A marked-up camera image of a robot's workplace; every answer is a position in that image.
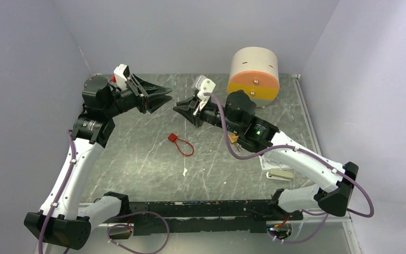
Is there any cylindrical drawer box orange yellow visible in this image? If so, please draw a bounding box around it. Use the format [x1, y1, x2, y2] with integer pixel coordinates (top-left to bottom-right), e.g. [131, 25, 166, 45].
[227, 47, 280, 107]

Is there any purple cable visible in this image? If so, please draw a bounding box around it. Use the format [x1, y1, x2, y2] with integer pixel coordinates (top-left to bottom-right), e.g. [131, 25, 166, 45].
[204, 92, 375, 219]
[38, 130, 78, 254]

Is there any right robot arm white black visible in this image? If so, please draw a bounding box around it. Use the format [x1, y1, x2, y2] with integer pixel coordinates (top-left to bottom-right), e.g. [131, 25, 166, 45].
[173, 90, 358, 220]

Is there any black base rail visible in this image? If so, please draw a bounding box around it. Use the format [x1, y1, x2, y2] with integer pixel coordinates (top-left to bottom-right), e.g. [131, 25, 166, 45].
[106, 199, 303, 236]

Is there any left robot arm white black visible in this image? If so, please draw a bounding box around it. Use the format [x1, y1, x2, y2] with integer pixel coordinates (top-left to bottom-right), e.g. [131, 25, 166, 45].
[24, 74, 171, 253]

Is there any brass padlock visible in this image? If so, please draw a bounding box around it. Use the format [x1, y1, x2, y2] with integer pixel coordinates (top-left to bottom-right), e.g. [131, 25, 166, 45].
[228, 133, 239, 144]

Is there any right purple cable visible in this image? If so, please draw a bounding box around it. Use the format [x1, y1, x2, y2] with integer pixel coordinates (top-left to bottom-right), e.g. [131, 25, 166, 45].
[204, 92, 375, 219]

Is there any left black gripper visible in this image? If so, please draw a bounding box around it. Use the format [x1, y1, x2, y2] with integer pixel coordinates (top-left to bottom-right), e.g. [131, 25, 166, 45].
[104, 74, 172, 117]

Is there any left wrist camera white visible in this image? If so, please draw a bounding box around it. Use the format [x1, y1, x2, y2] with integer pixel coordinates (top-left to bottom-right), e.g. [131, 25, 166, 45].
[113, 64, 130, 90]

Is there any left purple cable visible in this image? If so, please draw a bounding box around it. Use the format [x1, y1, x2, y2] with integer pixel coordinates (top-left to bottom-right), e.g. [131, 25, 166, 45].
[38, 130, 78, 254]

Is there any beige white stapler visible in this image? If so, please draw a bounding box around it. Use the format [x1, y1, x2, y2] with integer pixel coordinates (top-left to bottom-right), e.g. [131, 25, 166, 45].
[266, 168, 294, 181]

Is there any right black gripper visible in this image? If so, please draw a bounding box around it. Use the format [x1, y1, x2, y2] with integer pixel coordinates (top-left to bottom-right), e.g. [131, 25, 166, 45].
[174, 94, 242, 134]

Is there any white card package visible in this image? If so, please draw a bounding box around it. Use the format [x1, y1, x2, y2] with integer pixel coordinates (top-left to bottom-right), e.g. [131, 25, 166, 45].
[259, 155, 290, 171]

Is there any red cable lock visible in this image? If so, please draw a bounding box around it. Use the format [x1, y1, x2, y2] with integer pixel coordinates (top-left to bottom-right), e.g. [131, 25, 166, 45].
[168, 133, 195, 157]

